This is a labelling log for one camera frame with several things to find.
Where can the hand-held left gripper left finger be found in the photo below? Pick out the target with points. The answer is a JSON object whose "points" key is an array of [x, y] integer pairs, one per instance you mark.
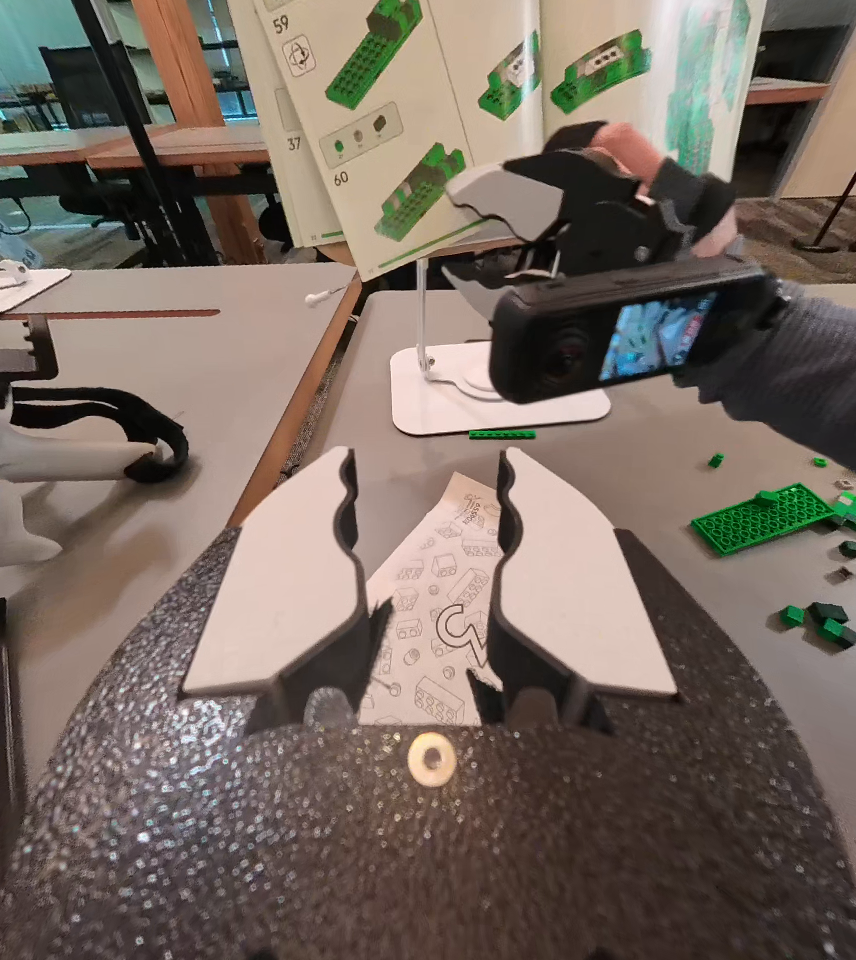
{"points": [[270, 585]]}

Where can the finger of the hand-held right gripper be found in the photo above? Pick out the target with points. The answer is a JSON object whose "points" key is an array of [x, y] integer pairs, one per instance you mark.
{"points": [[477, 289], [507, 191]]}

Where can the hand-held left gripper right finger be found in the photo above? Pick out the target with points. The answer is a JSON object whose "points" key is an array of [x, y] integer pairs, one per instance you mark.
{"points": [[578, 585]]}

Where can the brick building instruction booklet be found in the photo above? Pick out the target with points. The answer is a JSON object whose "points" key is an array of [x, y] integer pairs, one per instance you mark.
{"points": [[413, 90]]}

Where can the brick-print white paper bag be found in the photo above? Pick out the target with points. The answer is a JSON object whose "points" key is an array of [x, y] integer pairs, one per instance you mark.
{"points": [[435, 570]]}

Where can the person's right forearm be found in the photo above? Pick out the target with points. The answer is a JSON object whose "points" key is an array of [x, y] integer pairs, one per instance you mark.
{"points": [[833, 390]]}

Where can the grey desk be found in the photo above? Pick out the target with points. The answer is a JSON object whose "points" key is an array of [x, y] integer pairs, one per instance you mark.
{"points": [[660, 465], [173, 360]]}

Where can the person's right hand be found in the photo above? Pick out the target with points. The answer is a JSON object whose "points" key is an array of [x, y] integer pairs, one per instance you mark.
{"points": [[630, 146]]}

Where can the white booklet stand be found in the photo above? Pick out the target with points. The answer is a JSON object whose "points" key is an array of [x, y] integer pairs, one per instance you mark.
{"points": [[428, 405]]}

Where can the long thin green plate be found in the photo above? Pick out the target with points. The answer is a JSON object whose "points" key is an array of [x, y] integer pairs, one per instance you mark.
{"points": [[503, 434]]}

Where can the small white plug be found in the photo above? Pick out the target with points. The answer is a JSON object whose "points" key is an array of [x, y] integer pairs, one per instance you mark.
{"points": [[314, 300]]}

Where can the black floor stand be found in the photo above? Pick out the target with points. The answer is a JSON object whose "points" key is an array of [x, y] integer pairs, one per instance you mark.
{"points": [[822, 241]]}

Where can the brown wooden table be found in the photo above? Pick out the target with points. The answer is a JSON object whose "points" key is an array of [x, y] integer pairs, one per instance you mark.
{"points": [[788, 90], [203, 146], [15, 146]]}

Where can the spare gripper with white grip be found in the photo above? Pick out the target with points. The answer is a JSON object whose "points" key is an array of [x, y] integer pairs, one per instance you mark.
{"points": [[60, 457]]}

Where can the black metal pole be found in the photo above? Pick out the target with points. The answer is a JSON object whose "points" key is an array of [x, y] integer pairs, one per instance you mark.
{"points": [[132, 112]]}

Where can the white flat stand base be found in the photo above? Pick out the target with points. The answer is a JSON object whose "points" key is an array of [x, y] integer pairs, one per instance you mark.
{"points": [[30, 283]]}

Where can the black office chair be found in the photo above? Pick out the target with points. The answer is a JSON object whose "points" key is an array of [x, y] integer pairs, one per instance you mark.
{"points": [[83, 82]]}

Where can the green studded base plate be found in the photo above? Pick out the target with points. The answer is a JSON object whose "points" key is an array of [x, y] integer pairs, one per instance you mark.
{"points": [[765, 525]]}

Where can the wooden frame post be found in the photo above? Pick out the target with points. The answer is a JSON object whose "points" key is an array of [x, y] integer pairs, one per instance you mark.
{"points": [[188, 90]]}

